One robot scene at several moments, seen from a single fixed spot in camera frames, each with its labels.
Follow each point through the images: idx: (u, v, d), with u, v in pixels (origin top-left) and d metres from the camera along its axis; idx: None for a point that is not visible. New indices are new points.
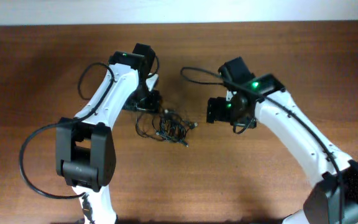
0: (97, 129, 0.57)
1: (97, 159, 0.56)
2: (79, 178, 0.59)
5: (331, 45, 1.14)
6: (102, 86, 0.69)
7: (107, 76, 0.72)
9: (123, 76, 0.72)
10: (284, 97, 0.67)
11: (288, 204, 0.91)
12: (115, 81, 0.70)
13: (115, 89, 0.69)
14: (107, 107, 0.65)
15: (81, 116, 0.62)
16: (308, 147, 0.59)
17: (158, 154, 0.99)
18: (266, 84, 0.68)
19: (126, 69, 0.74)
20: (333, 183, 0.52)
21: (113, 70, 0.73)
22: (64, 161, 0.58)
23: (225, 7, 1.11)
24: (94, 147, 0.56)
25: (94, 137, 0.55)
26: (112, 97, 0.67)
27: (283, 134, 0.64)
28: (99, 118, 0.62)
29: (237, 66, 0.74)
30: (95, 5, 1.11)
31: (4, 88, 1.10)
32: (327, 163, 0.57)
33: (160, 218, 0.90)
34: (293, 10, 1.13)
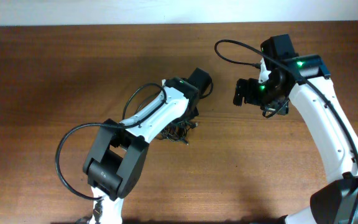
0: (136, 142, 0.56)
1: (125, 168, 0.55)
2: (100, 183, 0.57)
5: (330, 45, 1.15)
6: (152, 105, 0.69)
7: (160, 96, 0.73)
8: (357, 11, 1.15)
9: (174, 101, 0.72)
10: (327, 86, 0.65)
11: (288, 204, 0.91)
12: (166, 103, 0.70)
13: (165, 111, 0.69)
14: (153, 124, 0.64)
15: (126, 123, 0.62)
16: (335, 142, 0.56)
17: (158, 154, 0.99)
18: (311, 65, 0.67)
19: (178, 94, 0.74)
20: (352, 183, 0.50)
21: (168, 93, 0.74)
22: (94, 160, 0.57)
23: (224, 8, 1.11)
24: (126, 156, 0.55)
25: (131, 149, 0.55)
26: (159, 117, 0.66)
27: (313, 123, 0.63)
28: (140, 130, 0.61)
29: (283, 45, 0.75)
30: (95, 5, 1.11)
31: (4, 89, 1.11)
32: (352, 163, 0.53)
33: (160, 218, 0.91)
34: (293, 10, 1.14)
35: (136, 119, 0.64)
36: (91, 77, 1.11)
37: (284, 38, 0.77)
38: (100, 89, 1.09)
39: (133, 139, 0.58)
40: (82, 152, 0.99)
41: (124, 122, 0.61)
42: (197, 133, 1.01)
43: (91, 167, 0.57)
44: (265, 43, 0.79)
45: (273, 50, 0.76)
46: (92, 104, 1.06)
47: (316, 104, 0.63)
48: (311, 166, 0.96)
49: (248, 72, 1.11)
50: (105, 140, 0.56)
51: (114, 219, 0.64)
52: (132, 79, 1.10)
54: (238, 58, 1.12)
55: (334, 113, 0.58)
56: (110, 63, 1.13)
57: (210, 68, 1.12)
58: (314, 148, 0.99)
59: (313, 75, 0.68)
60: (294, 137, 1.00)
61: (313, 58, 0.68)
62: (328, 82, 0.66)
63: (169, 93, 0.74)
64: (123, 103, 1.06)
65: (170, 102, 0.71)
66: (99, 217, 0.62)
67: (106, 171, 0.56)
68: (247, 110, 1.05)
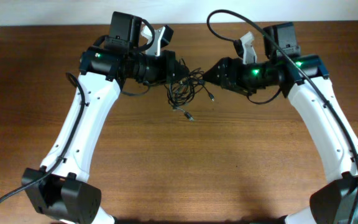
0: (64, 187, 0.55)
1: (74, 210, 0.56)
2: (62, 218, 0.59)
5: (331, 45, 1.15)
6: (101, 68, 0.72)
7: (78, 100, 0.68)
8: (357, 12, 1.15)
9: (97, 96, 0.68)
10: (324, 86, 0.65)
11: (288, 203, 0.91)
12: (87, 105, 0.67)
13: (92, 112, 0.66)
14: (82, 140, 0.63)
15: (49, 160, 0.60)
16: (335, 140, 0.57)
17: (158, 153, 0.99)
18: (310, 65, 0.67)
19: (102, 84, 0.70)
20: (352, 182, 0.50)
21: (84, 86, 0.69)
22: (42, 208, 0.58)
23: (225, 9, 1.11)
24: (66, 201, 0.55)
25: (64, 196, 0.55)
26: (87, 121, 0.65)
27: (313, 123, 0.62)
28: (68, 166, 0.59)
29: (286, 38, 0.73)
30: (95, 6, 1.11)
31: (4, 89, 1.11)
32: (352, 163, 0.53)
33: (160, 218, 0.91)
34: (294, 10, 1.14)
35: (58, 152, 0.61)
36: None
37: (289, 28, 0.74)
38: None
39: (66, 179, 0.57)
40: None
41: (46, 165, 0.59)
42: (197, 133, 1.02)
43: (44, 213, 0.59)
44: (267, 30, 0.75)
45: (276, 40, 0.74)
46: None
47: (316, 104, 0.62)
48: (311, 166, 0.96)
49: None
50: (37, 191, 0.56)
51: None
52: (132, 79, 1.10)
54: None
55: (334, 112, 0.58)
56: None
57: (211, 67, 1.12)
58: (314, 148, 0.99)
59: (312, 75, 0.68)
60: (294, 137, 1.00)
61: (314, 60, 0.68)
62: (326, 83, 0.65)
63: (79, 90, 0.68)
64: (123, 103, 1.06)
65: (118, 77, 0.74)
66: None
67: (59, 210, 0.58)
68: (247, 110, 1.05)
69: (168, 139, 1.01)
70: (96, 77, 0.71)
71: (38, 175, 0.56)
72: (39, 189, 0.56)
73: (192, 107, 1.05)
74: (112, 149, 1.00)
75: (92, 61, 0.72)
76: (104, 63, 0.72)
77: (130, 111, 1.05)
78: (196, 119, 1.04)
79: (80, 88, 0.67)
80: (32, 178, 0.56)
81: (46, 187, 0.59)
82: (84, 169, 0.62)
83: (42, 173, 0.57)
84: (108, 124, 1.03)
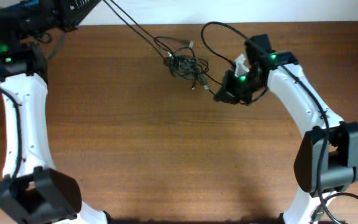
0: (36, 179, 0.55)
1: (55, 198, 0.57)
2: (50, 219, 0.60)
5: (330, 45, 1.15)
6: (17, 69, 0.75)
7: (12, 105, 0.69)
8: (355, 12, 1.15)
9: (26, 93, 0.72)
10: (293, 68, 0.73)
11: (288, 204, 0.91)
12: (21, 105, 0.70)
13: (28, 109, 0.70)
14: (29, 134, 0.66)
15: (10, 170, 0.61)
16: (305, 105, 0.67)
17: (158, 154, 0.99)
18: (282, 56, 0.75)
19: (25, 82, 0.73)
20: (320, 134, 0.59)
21: (11, 91, 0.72)
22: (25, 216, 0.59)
23: (223, 9, 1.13)
24: (43, 192, 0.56)
25: (38, 186, 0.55)
26: (29, 118, 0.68)
27: (289, 99, 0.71)
28: (29, 163, 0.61)
29: (262, 43, 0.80)
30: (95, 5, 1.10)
31: None
32: (320, 119, 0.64)
33: (160, 218, 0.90)
34: (293, 11, 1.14)
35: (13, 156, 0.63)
36: (91, 78, 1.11)
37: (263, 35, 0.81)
38: (99, 90, 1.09)
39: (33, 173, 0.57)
40: (82, 152, 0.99)
41: (10, 173, 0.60)
42: (196, 133, 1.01)
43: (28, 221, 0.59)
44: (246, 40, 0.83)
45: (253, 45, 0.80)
46: (92, 104, 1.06)
47: (288, 82, 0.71)
48: None
49: None
50: (10, 201, 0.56)
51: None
52: (132, 81, 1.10)
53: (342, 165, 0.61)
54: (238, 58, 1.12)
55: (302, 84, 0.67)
56: (110, 64, 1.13)
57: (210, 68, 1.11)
58: None
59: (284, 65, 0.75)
60: (294, 137, 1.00)
61: (286, 54, 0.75)
62: (298, 66, 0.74)
63: (6, 96, 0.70)
64: (123, 103, 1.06)
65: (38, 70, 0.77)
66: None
67: (46, 208, 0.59)
68: (246, 110, 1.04)
69: (168, 139, 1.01)
70: (17, 78, 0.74)
71: (2, 185, 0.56)
72: (12, 198, 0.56)
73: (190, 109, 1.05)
74: (111, 149, 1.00)
75: (5, 66, 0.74)
76: (18, 63, 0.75)
77: (130, 111, 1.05)
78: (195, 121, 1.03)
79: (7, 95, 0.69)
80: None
81: (20, 196, 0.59)
82: (48, 159, 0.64)
83: (7, 182, 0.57)
84: (107, 124, 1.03)
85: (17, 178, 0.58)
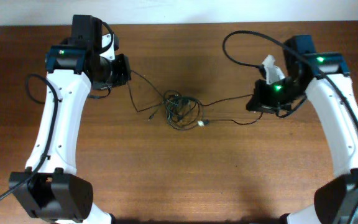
0: (56, 178, 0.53)
1: (68, 203, 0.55)
2: (56, 217, 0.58)
5: (332, 45, 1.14)
6: (67, 63, 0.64)
7: (50, 95, 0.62)
8: None
9: (68, 91, 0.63)
10: (342, 83, 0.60)
11: (288, 203, 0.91)
12: (61, 101, 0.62)
13: (68, 107, 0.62)
14: (61, 133, 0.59)
15: (35, 162, 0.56)
16: (347, 137, 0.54)
17: (158, 154, 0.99)
18: (332, 61, 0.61)
19: (71, 77, 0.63)
20: None
21: (55, 83, 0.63)
22: (35, 210, 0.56)
23: (225, 9, 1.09)
24: (58, 194, 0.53)
25: (55, 188, 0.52)
26: (61, 117, 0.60)
27: (327, 119, 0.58)
28: (53, 162, 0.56)
29: (307, 45, 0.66)
30: (94, 6, 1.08)
31: (4, 88, 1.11)
32: None
33: (160, 218, 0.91)
34: (298, 10, 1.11)
35: (40, 150, 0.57)
36: None
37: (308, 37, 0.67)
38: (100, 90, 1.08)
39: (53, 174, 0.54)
40: (82, 152, 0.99)
41: (32, 167, 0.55)
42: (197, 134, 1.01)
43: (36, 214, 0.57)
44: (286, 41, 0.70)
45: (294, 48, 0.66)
46: (92, 104, 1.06)
47: (332, 100, 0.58)
48: (311, 166, 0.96)
49: (248, 71, 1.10)
50: (27, 193, 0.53)
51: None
52: (132, 81, 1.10)
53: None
54: (239, 58, 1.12)
55: (351, 111, 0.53)
56: None
57: (210, 68, 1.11)
58: (314, 148, 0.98)
59: (332, 72, 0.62)
60: (294, 137, 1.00)
61: (335, 57, 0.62)
62: (347, 81, 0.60)
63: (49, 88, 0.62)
64: (123, 103, 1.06)
65: (86, 70, 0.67)
66: None
67: (56, 208, 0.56)
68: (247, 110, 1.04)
69: (168, 139, 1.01)
70: (63, 73, 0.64)
71: (25, 176, 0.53)
72: (28, 190, 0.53)
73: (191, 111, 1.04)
74: (111, 149, 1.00)
75: (56, 58, 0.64)
76: (69, 58, 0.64)
77: (130, 111, 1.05)
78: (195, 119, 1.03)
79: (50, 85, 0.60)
80: (19, 178, 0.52)
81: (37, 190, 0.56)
82: (70, 163, 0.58)
83: (28, 173, 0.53)
84: (107, 125, 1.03)
85: (39, 174, 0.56)
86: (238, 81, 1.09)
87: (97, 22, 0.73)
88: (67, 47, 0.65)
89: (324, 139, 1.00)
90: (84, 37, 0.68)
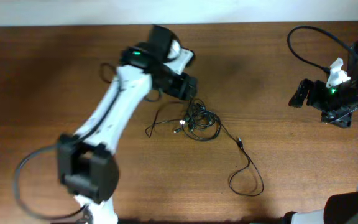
0: (99, 150, 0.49)
1: (96, 178, 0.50)
2: (79, 192, 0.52)
5: (334, 43, 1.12)
6: (136, 64, 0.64)
7: (114, 84, 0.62)
8: None
9: (133, 84, 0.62)
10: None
11: (288, 204, 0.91)
12: (123, 91, 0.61)
13: (127, 101, 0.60)
14: (114, 120, 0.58)
15: (82, 132, 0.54)
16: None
17: (158, 154, 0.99)
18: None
19: (138, 74, 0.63)
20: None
21: (123, 74, 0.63)
22: (64, 176, 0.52)
23: (225, 8, 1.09)
24: (92, 168, 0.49)
25: (94, 160, 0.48)
26: (119, 107, 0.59)
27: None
28: (98, 138, 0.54)
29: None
30: (94, 5, 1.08)
31: (4, 89, 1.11)
32: None
33: (160, 218, 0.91)
34: (299, 9, 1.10)
35: (93, 123, 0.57)
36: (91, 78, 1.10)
37: None
38: (100, 89, 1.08)
39: (97, 146, 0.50)
40: None
41: (80, 133, 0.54)
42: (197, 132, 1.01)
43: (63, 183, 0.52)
44: (357, 43, 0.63)
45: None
46: (92, 104, 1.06)
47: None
48: (311, 166, 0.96)
49: (248, 71, 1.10)
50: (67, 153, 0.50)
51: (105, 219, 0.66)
52: None
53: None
54: (239, 58, 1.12)
55: None
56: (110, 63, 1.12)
57: (210, 68, 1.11)
58: (314, 148, 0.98)
59: None
60: (294, 136, 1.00)
61: None
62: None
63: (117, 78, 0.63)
64: None
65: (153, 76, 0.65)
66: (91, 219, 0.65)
67: (81, 182, 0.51)
68: (247, 110, 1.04)
69: (168, 140, 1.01)
70: (131, 71, 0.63)
71: (73, 137, 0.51)
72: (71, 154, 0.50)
73: (191, 109, 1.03)
74: None
75: (130, 57, 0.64)
76: (138, 60, 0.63)
77: None
78: (179, 116, 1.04)
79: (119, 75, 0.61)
80: (68, 140, 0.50)
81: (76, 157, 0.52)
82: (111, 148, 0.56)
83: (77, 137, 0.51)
84: None
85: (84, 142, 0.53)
86: (238, 81, 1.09)
87: (174, 42, 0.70)
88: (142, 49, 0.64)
89: (324, 139, 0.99)
90: (160, 47, 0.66)
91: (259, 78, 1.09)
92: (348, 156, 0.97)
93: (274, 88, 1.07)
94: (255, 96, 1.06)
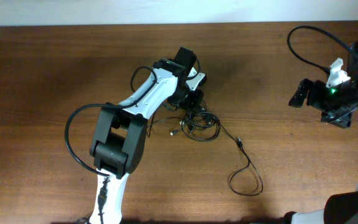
0: (135, 119, 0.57)
1: (129, 143, 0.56)
2: (110, 158, 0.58)
5: (334, 44, 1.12)
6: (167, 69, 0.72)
7: (150, 78, 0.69)
8: None
9: (166, 80, 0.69)
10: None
11: (288, 204, 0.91)
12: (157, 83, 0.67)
13: (160, 90, 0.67)
14: (150, 100, 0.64)
15: (123, 104, 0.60)
16: None
17: (158, 154, 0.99)
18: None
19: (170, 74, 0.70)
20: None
21: (157, 72, 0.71)
22: (99, 142, 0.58)
23: (225, 8, 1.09)
24: (130, 132, 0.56)
25: (132, 125, 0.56)
26: (153, 94, 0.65)
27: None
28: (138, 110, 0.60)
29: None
30: (94, 5, 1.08)
31: (4, 88, 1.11)
32: None
33: (160, 218, 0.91)
34: (299, 9, 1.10)
35: (132, 99, 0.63)
36: (91, 78, 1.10)
37: None
38: (100, 89, 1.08)
39: (133, 117, 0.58)
40: (82, 152, 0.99)
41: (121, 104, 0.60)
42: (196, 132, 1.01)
43: (97, 149, 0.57)
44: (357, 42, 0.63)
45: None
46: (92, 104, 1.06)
47: None
48: (311, 166, 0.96)
49: (248, 71, 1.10)
50: (107, 117, 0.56)
51: (115, 209, 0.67)
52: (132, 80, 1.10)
53: None
54: (238, 58, 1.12)
55: None
56: (110, 63, 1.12)
57: (210, 68, 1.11)
58: (314, 148, 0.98)
59: None
60: (294, 136, 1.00)
61: None
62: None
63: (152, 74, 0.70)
64: None
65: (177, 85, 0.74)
66: (103, 203, 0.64)
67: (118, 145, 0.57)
68: (247, 110, 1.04)
69: (168, 140, 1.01)
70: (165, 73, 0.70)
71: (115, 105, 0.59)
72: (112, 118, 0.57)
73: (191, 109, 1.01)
74: None
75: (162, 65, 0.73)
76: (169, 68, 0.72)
77: None
78: (179, 117, 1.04)
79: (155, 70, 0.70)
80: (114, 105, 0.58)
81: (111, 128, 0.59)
82: None
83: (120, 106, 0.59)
84: None
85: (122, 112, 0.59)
86: (238, 81, 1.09)
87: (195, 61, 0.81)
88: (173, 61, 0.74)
89: (324, 139, 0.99)
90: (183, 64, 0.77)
91: (259, 77, 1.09)
92: (348, 156, 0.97)
93: (274, 88, 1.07)
94: (255, 96, 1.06)
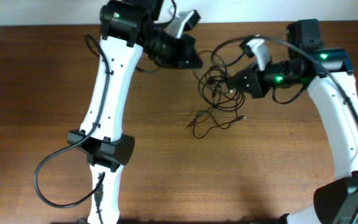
0: (103, 146, 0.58)
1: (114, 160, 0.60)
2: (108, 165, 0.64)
5: (334, 43, 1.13)
6: (122, 26, 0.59)
7: (102, 67, 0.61)
8: None
9: (120, 64, 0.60)
10: (345, 81, 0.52)
11: (288, 203, 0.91)
12: (112, 74, 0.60)
13: (118, 82, 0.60)
14: (111, 106, 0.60)
15: (86, 129, 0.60)
16: (350, 139, 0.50)
17: (158, 154, 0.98)
18: (336, 58, 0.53)
19: (124, 50, 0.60)
20: None
21: (107, 52, 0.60)
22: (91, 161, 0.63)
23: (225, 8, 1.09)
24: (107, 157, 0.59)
25: (104, 154, 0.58)
26: (110, 94, 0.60)
27: (328, 116, 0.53)
28: (102, 130, 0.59)
29: (308, 33, 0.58)
30: (94, 5, 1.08)
31: (3, 89, 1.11)
32: None
33: (160, 218, 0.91)
34: (300, 9, 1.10)
35: (92, 116, 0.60)
36: (90, 78, 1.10)
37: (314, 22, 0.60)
38: None
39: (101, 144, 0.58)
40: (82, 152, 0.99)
41: (84, 130, 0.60)
42: (201, 127, 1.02)
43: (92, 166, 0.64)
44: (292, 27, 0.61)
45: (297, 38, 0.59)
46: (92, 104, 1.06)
47: (335, 100, 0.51)
48: (311, 165, 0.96)
49: None
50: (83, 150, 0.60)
51: (112, 206, 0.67)
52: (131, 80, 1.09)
53: None
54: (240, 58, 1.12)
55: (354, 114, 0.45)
56: None
57: None
58: (315, 148, 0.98)
59: (335, 70, 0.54)
60: (294, 136, 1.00)
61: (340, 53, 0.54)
62: (350, 79, 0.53)
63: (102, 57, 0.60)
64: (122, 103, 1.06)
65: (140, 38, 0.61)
66: (99, 200, 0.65)
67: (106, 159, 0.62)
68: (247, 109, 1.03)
69: (168, 140, 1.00)
70: (117, 43, 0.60)
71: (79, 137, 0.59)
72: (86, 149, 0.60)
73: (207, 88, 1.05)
74: None
75: (113, 20, 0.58)
76: (123, 22, 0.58)
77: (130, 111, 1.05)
78: (180, 112, 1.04)
79: (102, 55, 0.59)
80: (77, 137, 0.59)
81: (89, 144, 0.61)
82: (119, 132, 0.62)
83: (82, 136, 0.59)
84: None
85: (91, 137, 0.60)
86: None
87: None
88: (122, 10, 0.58)
89: (324, 139, 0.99)
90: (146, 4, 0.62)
91: None
92: None
93: None
94: None
